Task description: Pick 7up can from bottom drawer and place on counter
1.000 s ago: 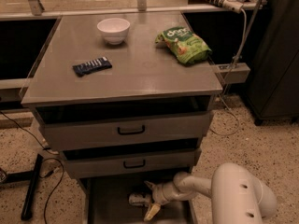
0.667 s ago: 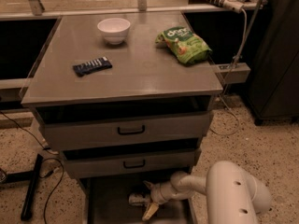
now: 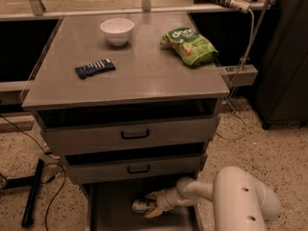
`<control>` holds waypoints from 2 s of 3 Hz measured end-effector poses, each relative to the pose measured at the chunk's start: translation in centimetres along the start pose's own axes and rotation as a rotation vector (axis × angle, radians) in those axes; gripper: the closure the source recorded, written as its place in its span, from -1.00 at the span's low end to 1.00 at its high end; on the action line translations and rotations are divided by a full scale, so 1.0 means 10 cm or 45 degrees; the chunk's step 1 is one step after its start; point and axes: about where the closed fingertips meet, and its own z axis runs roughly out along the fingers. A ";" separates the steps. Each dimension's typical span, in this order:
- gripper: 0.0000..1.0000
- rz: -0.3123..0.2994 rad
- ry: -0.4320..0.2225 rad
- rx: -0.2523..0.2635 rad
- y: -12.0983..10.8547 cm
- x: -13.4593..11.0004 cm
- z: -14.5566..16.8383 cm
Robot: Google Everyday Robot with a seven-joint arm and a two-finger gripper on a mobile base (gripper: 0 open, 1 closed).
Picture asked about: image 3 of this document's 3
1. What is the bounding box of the grey top drawer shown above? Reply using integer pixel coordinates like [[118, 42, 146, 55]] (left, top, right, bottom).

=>
[[41, 115, 219, 156]]

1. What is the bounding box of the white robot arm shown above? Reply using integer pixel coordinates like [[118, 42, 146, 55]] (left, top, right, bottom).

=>
[[145, 167, 281, 231]]

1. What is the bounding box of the black floor stand leg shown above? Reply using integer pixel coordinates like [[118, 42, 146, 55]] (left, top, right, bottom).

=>
[[0, 159, 44, 228]]

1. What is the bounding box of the green chip bag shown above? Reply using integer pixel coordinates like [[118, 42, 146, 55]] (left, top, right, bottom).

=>
[[160, 27, 218, 67]]

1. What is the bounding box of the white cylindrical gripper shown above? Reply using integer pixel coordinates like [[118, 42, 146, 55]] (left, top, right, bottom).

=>
[[144, 187, 193, 218]]

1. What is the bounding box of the grey drawer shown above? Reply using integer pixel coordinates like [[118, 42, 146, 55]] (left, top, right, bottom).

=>
[[88, 174, 203, 231], [41, 115, 219, 156], [66, 153, 207, 185]]

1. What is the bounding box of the grey middle drawer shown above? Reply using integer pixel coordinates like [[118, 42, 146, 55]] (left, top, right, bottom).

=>
[[66, 153, 207, 185]]

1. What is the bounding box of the white ceramic bowl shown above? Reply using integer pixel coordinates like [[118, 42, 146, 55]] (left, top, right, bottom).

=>
[[100, 18, 135, 46]]

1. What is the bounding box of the dark blue snack bar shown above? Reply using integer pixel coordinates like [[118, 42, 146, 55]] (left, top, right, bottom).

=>
[[75, 59, 116, 80]]

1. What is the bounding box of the white power cable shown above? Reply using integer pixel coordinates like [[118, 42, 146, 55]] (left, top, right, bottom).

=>
[[216, 9, 256, 142]]

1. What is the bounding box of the dark side cabinet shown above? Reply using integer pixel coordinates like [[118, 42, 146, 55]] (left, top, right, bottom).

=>
[[252, 0, 308, 130]]

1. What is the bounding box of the grey cable box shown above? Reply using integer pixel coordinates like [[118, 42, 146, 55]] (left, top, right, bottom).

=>
[[218, 64, 258, 88]]

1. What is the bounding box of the grey drawer cabinet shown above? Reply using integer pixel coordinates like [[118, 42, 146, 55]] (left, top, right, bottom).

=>
[[20, 12, 231, 231]]

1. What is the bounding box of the grey bottom drawer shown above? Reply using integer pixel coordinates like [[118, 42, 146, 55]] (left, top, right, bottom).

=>
[[88, 174, 203, 231]]

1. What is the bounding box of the black floor cable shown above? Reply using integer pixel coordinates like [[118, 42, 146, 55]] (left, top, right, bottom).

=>
[[0, 113, 67, 231]]

